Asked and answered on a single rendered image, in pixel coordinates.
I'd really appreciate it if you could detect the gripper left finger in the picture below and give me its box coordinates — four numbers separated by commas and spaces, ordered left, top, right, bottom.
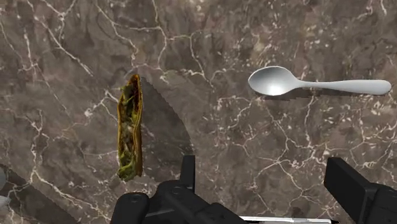
109, 155, 249, 224

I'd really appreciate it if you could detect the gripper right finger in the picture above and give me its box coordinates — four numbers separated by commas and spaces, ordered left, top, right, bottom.
323, 157, 397, 224

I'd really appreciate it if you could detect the taco with green filling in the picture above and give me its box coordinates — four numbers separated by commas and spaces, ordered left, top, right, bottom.
116, 74, 144, 183

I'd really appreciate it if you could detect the white spoon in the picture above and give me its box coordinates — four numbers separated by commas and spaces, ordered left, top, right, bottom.
247, 66, 392, 97

